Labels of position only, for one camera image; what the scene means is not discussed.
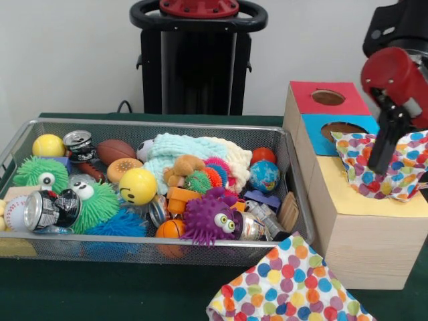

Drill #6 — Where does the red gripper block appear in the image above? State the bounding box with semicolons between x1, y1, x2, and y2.
361;47;428;176

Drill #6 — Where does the colourful patterned cloth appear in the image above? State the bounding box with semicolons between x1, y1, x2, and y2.
206;232;377;321
331;130;428;203

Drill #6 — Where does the light teal cloth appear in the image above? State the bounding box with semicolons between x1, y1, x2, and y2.
142;132;229;178

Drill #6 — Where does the brown monkey toy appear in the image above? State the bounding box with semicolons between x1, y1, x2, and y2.
163;154;207;189

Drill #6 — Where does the wooden box with three holes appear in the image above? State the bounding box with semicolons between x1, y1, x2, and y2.
283;81;428;290

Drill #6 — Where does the shallow clear bin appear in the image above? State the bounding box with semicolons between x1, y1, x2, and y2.
0;118;316;268

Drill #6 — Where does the blue globe ball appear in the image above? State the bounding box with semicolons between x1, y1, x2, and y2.
249;160;282;193

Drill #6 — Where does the cream yellow cloth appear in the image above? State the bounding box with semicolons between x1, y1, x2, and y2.
214;138;253;191

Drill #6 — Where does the purple spiky monster toy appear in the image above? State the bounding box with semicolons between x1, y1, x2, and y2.
181;187;245;247

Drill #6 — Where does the small soccer ball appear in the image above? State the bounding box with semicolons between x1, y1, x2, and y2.
136;139;156;163

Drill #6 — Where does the yellow ball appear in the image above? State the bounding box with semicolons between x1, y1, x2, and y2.
33;133;66;158
120;168;159;207

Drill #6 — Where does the small brown football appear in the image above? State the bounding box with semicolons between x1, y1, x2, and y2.
98;138;137;166

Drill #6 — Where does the blue spiky ball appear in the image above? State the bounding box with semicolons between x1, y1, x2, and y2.
84;211;149;261

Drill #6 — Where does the green spiky ball with eyes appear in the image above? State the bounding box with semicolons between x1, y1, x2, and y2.
67;181;122;235

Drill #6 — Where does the dark green table cloth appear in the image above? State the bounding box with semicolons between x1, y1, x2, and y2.
0;112;428;321

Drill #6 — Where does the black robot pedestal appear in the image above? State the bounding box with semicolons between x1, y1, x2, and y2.
130;0;268;114

